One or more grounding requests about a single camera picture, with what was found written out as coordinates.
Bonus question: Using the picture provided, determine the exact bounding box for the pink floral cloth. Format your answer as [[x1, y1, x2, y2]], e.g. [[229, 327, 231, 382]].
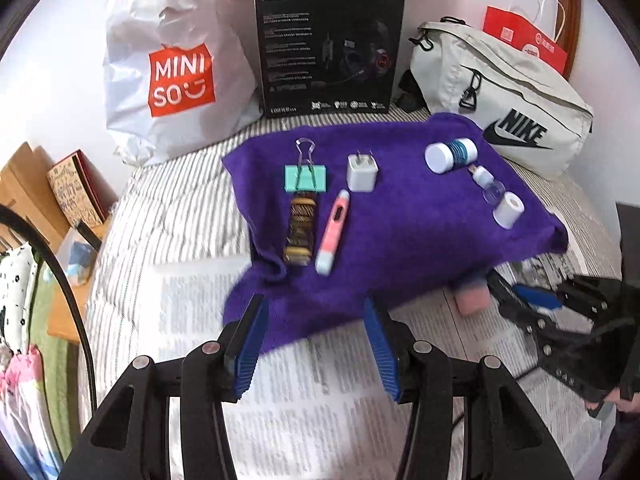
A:
[[0, 345, 66, 480]]

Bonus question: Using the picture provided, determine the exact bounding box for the clear bag with blue items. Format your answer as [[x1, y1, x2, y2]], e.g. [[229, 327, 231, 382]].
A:
[[64, 227, 103, 286]]

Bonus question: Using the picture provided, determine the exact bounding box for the red paper bag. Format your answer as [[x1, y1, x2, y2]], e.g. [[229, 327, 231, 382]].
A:
[[482, 0, 571, 81]]

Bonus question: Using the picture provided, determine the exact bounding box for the small clear bottle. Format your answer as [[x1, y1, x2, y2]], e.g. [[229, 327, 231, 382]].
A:
[[469, 164, 507, 208]]

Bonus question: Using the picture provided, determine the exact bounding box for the white plastic shopping bag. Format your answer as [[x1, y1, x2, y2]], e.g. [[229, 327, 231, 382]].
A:
[[102, 0, 263, 166]]

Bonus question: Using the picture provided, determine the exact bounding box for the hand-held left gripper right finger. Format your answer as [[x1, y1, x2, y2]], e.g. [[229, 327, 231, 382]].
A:
[[362, 296, 576, 480]]

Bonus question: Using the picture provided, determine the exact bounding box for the teal binder clip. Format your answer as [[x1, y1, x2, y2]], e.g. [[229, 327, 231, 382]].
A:
[[284, 138, 328, 195]]

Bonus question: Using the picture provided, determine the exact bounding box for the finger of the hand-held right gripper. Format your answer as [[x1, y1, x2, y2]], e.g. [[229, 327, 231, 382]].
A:
[[515, 274, 623, 329], [487, 270, 557, 357]]

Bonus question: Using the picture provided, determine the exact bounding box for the wooden side table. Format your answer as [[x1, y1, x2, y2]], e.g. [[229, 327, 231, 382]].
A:
[[50, 217, 116, 346]]

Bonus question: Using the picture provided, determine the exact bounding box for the white small cylinder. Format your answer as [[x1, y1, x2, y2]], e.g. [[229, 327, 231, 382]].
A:
[[492, 191, 525, 230]]

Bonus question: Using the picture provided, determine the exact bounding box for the newspaper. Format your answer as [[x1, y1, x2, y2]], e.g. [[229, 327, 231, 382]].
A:
[[150, 250, 621, 480]]

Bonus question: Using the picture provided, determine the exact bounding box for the purple towel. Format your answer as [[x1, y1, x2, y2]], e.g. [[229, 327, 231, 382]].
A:
[[220, 112, 570, 353]]

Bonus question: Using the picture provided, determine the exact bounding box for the white blue-label pill bottle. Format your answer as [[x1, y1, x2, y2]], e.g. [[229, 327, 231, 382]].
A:
[[425, 137, 478, 175]]

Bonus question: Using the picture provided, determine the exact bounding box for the black gold-print lighter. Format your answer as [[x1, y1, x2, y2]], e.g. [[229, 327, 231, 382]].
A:
[[284, 192, 317, 266]]

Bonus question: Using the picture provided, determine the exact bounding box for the pink sponge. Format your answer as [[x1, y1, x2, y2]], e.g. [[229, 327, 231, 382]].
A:
[[457, 275, 490, 317]]

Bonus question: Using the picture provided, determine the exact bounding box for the striped bed sheet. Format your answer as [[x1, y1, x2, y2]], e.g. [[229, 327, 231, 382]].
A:
[[75, 110, 621, 480]]

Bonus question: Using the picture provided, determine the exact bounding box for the white charger plug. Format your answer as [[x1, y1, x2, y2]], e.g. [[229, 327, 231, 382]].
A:
[[346, 149, 379, 193]]

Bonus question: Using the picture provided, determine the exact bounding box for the person's right hand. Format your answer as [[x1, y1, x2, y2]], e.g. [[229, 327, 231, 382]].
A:
[[585, 385, 640, 418]]

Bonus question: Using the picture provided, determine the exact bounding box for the beige waist bag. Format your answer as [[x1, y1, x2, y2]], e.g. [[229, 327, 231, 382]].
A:
[[409, 17, 595, 181]]

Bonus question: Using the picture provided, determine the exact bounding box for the pink white pen tool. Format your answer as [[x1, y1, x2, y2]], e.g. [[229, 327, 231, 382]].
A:
[[315, 189, 351, 276]]

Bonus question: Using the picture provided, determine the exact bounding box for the person's dark clothing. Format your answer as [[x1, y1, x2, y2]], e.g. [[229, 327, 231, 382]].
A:
[[602, 202, 640, 480]]

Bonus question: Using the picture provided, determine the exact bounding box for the black headphone box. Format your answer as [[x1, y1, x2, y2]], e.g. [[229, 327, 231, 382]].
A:
[[252, 0, 405, 120]]

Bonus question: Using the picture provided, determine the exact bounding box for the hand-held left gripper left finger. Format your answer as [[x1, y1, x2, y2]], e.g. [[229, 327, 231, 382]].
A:
[[60, 292, 271, 480]]

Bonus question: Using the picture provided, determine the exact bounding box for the cardboard box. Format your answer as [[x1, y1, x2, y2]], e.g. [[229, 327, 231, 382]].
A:
[[0, 142, 71, 246]]

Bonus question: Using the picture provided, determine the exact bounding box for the brown wooden frame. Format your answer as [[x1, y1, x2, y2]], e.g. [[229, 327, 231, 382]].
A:
[[555, 0, 583, 81]]

